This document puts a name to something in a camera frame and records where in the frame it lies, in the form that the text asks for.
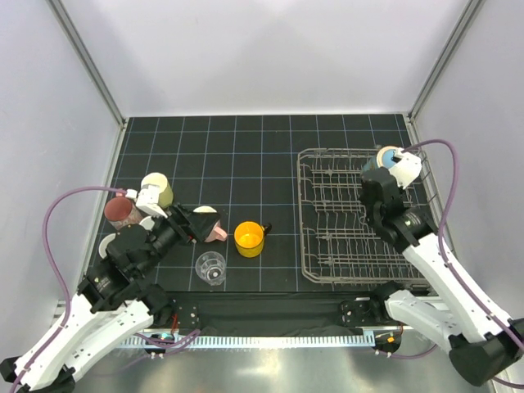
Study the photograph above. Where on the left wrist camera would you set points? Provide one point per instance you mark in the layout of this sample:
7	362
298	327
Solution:
147	200

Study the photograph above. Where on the pink faceted mug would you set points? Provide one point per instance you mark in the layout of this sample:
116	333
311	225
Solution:
217	233

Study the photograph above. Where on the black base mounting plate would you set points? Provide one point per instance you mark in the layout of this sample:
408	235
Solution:
278	314

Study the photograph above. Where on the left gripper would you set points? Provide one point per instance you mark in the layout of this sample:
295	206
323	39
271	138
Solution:
182	222

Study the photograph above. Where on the cream yellow faceted mug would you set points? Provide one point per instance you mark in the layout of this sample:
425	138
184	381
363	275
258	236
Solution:
166	192

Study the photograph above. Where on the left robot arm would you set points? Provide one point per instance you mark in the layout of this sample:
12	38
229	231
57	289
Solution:
113	301

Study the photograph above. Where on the yellow mug black handle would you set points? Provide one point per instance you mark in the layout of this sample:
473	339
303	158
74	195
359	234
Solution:
249	238

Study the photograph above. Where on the clear glass tumbler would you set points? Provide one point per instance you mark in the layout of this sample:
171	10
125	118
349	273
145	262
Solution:
211	268

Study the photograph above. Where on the white mug blue handle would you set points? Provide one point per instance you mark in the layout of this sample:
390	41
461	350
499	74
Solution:
104	243

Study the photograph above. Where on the brown floral mug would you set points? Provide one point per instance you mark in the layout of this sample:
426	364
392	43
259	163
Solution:
147	223

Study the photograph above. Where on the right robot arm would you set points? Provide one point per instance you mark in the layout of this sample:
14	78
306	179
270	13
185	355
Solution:
480	338

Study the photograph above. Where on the white slotted cable duct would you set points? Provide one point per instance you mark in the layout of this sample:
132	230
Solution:
367	339

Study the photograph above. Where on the blue butterfly mug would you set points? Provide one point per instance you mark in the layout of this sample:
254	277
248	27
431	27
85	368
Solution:
378	161

